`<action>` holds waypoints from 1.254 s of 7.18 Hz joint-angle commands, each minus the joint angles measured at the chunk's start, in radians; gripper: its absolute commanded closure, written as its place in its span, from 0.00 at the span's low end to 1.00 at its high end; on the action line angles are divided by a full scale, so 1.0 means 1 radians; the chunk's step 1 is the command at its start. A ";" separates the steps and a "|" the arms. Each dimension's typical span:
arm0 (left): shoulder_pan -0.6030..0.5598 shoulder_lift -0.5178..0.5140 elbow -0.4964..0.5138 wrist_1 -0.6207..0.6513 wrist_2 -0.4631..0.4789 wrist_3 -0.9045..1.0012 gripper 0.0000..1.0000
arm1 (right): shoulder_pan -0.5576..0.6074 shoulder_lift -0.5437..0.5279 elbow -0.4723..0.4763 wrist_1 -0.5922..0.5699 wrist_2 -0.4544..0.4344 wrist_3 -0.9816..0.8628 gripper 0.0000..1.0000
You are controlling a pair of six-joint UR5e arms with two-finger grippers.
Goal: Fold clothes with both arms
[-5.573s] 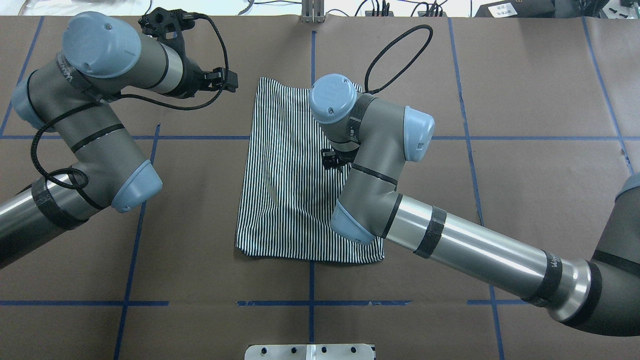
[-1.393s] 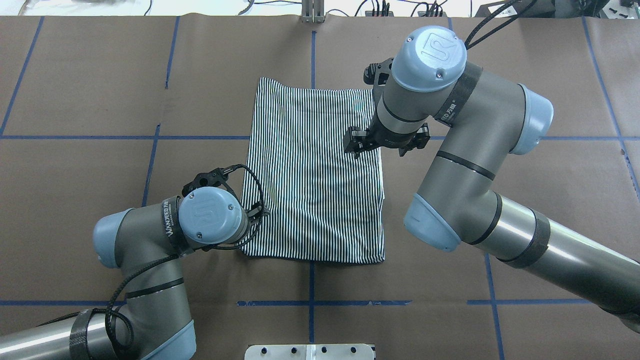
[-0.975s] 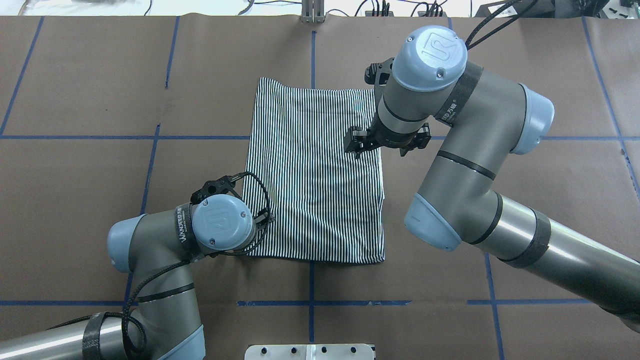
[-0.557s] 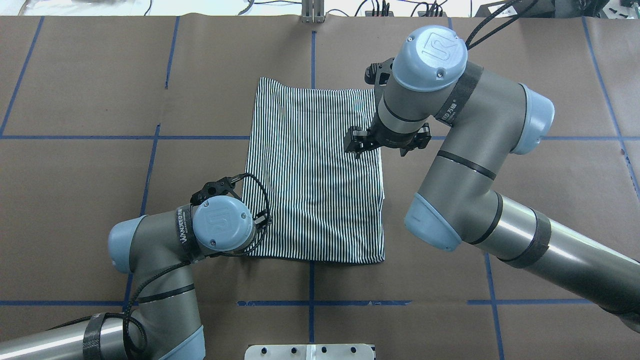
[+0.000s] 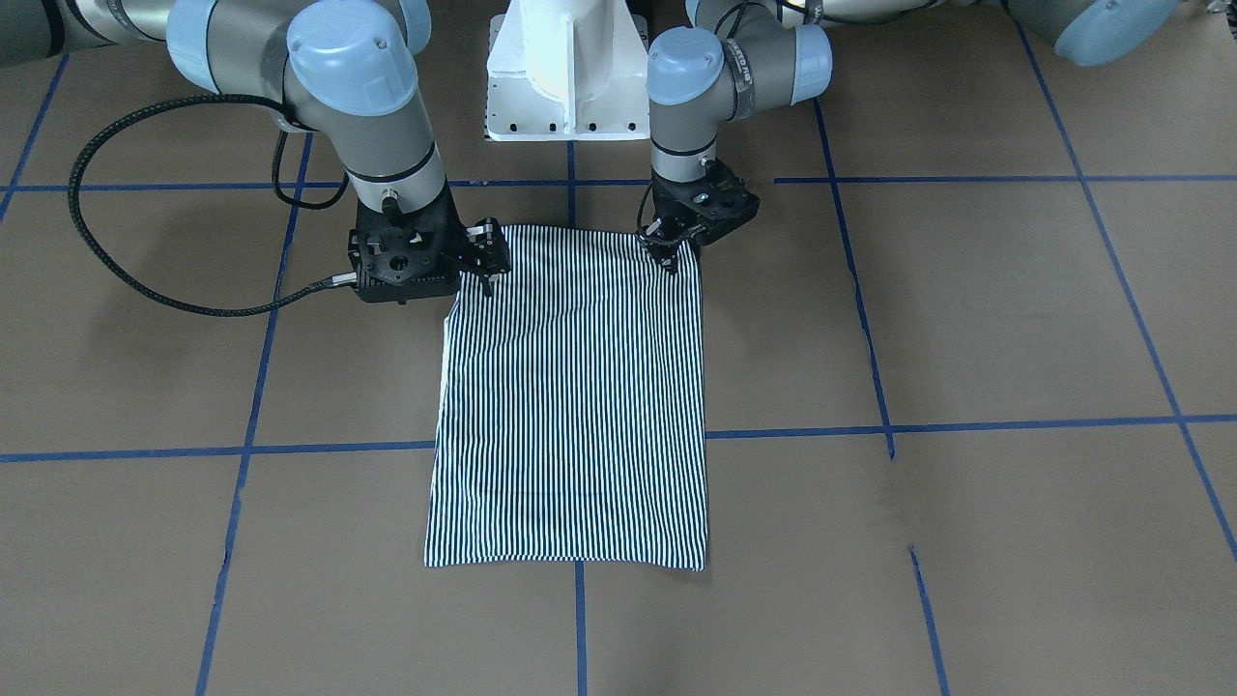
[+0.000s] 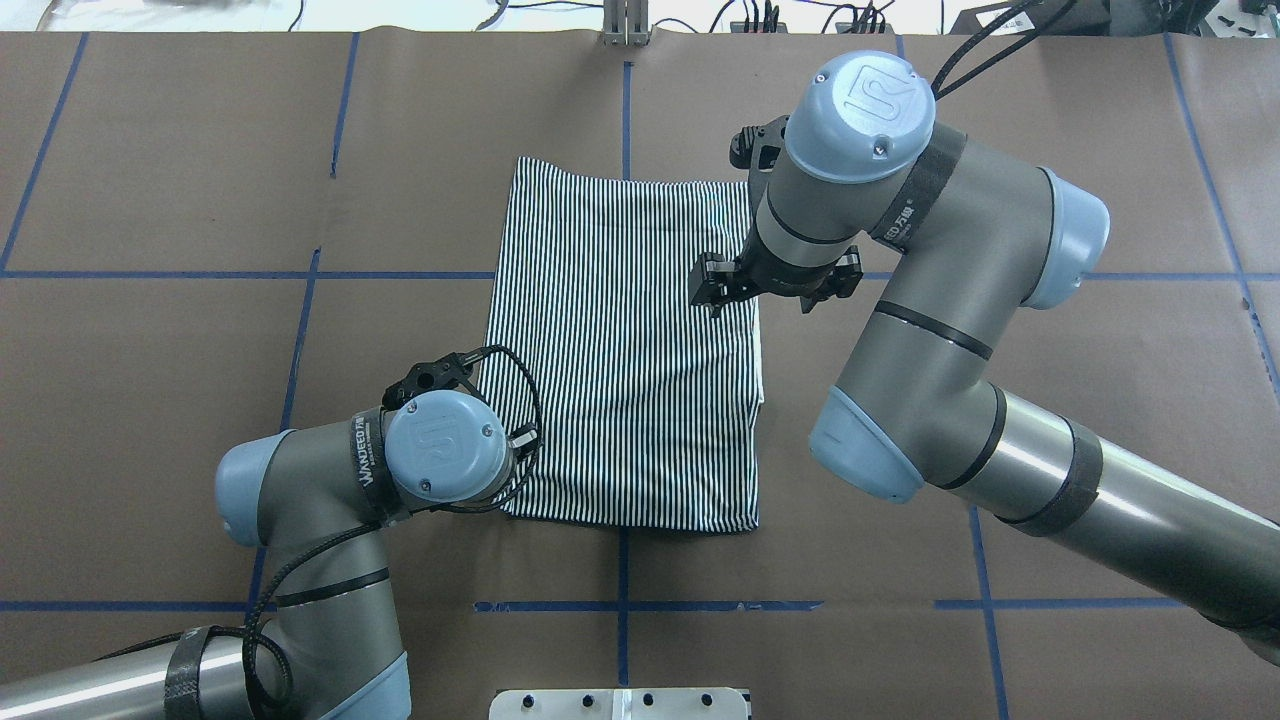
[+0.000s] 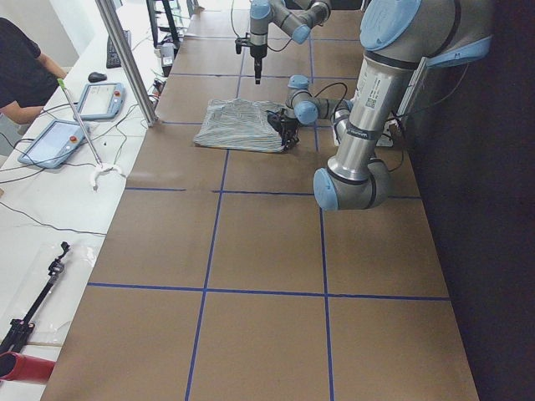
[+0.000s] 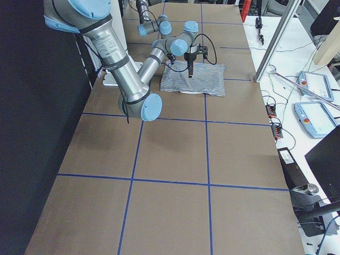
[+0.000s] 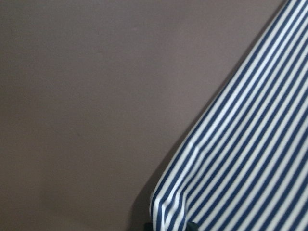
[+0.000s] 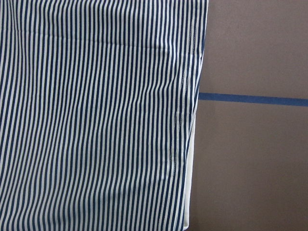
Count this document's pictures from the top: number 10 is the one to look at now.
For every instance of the striped polo shirt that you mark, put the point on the striped polo shirt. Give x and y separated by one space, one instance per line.
98 103

